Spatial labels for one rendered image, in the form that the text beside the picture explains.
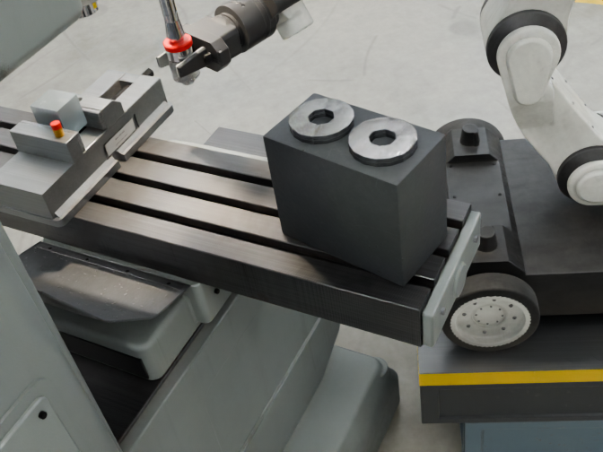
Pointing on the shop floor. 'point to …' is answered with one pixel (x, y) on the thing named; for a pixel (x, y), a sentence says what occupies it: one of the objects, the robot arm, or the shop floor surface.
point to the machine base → (348, 405)
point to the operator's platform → (520, 389)
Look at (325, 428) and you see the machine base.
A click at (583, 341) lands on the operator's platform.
